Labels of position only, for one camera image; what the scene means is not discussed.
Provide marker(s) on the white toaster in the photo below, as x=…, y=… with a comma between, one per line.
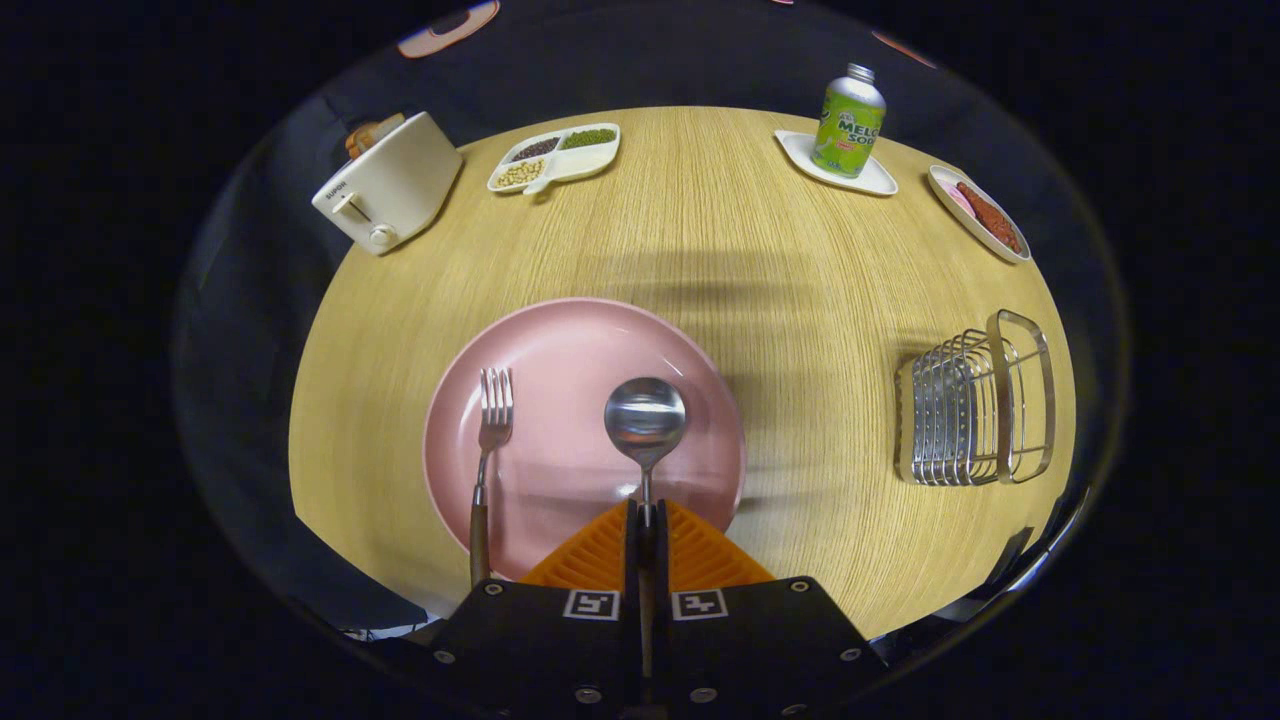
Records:
x=395, y=190

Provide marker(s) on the black backdrop cloth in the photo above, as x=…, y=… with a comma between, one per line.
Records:
x=650, y=60

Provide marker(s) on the white divided dish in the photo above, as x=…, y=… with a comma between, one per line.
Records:
x=575, y=165

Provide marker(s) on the white square coaster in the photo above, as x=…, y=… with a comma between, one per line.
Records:
x=875, y=183

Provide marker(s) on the brown toast slice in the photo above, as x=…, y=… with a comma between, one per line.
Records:
x=368, y=135

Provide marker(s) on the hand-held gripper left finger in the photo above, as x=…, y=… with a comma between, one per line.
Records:
x=530, y=640

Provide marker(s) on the pink ham slices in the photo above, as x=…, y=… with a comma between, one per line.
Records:
x=960, y=198

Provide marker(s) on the pile of green beans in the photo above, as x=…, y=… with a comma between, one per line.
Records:
x=588, y=138

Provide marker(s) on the pile of yellow soybeans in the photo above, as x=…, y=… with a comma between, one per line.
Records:
x=520, y=174

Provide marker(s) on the pink round plate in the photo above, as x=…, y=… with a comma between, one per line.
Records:
x=560, y=350

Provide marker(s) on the pile of black beans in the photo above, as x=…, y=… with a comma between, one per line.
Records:
x=535, y=149

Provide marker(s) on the white round food plate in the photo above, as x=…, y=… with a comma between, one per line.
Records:
x=950, y=205

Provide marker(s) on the brown fried meat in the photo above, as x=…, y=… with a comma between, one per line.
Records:
x=990, y=215

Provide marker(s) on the green soda bottle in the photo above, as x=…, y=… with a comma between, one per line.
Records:
x=848, y=125

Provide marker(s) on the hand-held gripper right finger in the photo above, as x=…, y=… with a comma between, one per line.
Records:
x=760, y=640

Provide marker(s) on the metal spoon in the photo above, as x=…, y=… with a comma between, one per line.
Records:
x=645, y=420

